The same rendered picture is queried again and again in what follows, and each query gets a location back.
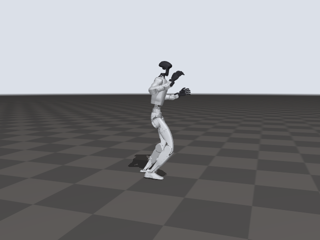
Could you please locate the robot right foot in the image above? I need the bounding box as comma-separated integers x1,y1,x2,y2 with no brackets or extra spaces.
144,171,164,180

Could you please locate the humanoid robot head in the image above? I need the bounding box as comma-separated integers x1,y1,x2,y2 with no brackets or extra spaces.
158,61,172,79

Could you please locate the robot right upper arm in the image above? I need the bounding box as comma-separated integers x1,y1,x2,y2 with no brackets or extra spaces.
148,78,163,95

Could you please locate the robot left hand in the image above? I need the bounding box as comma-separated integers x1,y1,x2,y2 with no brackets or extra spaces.
174,87,191,98

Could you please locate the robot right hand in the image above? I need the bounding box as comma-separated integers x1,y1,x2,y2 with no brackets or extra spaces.
169,71,184,87

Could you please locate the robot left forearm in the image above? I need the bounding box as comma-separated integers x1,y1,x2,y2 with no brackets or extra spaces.
164,94,179,100

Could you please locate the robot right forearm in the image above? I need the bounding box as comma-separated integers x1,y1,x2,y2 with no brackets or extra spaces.
149,80,172,92

